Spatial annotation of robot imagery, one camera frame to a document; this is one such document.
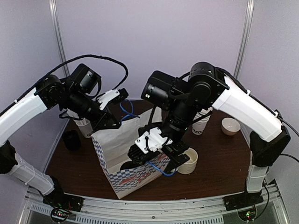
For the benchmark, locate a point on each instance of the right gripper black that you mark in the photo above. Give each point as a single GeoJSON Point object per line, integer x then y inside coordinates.
{"type": "Point", "coordinates": [171, 152]}

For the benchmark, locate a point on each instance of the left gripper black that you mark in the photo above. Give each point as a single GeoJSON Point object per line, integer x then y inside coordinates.
{"type": "Point", "coordinates": [100, 122]}

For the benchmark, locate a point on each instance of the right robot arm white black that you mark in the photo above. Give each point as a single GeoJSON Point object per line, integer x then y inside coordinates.
{"type": "Point", "coordinates": [206, 87]}

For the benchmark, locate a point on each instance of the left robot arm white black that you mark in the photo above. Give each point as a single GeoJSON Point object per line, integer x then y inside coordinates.
{"type": "Point", "coordinates": [70, 93]}

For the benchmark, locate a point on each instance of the white ceramic mug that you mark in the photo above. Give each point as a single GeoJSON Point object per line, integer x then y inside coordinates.
{"type": "Point", "coordinates": [189, 166]}

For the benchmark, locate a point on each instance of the white cup holding straws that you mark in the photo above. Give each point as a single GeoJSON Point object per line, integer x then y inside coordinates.
{"type": "Point", "coordinates": [86, 129]}

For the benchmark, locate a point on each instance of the stack of white paper cups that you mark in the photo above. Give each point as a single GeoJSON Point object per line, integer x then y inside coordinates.
{"type": "Point", "coordinates": [200, 121]}

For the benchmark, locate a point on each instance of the stack of black lids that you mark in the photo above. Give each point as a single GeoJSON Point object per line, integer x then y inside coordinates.
{"type": "Point", "coordinates": [71, 140]}

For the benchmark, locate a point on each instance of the small white ceramic bowl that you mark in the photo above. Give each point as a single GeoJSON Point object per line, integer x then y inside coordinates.
{"type": "Point", "coordinates": [230, 126]}

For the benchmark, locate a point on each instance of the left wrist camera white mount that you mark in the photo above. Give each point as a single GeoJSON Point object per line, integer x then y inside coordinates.
{"type": "Point", "coordinates": [112, 96]}

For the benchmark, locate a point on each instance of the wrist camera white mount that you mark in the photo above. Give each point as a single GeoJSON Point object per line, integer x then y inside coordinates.
{"type": "Point", "coordinates": [148, 146]}
{"type": "Point", "coordinates": [112, 96]}

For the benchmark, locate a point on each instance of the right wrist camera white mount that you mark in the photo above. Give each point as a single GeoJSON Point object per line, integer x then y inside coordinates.
{"type": "Point", "coordinates": [148, 146]}

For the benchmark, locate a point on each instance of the aluminium front rail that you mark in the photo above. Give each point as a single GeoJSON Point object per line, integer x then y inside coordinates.
{"type": "Point", "coordinates": [209, 210]}

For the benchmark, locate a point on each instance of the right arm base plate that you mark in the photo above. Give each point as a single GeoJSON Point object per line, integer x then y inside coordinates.
{"type": "Point", "coordinates": [242, 200]}

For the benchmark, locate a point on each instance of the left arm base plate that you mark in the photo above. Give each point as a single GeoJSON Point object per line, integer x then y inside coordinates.
{"type": "Point", "coordinates": [64, 202]}

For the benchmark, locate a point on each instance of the left aluminium frame post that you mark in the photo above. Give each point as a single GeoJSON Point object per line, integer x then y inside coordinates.
{"type": "Point", "coordinates": [55, 20]}

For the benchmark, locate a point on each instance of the aluminium frame post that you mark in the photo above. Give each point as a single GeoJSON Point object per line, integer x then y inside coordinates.
{"type": "Point", "coordinates": [55, 20]}
{"type": "Point", "coordinates": [245, 36]}

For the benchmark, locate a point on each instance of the right aluminium frame post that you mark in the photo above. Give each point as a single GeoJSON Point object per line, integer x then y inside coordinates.
{"type": "Point", "coordinates": [245, 36]}

